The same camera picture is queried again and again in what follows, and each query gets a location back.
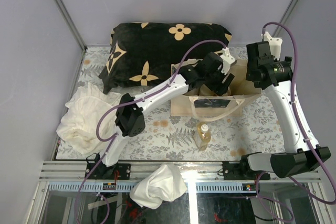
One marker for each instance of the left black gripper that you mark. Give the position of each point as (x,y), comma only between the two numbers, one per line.
(218,84)

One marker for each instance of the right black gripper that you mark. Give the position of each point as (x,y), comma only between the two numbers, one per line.
(248,65)

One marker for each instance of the beige canvas tote bag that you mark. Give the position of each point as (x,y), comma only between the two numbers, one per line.
(205,106)

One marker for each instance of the clear amber liquid bottle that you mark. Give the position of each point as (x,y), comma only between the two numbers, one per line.
(202,136)

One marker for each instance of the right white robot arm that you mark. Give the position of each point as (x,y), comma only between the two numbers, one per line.
(301,147)

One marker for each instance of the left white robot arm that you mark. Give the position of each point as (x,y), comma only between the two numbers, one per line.
(130,113)

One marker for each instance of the black floral pillow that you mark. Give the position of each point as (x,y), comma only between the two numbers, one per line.
(141,54)

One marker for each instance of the white cloth at front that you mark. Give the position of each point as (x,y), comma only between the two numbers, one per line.
(164,184)

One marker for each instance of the cream cloth at left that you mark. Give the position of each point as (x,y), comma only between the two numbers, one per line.
(78,126)

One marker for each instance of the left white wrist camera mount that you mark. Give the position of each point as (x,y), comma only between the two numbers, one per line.
(228,60)

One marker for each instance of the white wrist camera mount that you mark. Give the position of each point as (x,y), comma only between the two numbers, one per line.
(274,43)
(228,60)

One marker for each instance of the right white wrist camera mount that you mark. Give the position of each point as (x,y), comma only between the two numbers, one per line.
(274,43)

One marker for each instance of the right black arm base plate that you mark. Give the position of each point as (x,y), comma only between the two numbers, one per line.
(239,171)

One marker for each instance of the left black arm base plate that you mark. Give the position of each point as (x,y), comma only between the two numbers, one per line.
(118,171)

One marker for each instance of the aluminium front rail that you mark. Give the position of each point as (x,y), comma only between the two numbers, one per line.
(205,176)

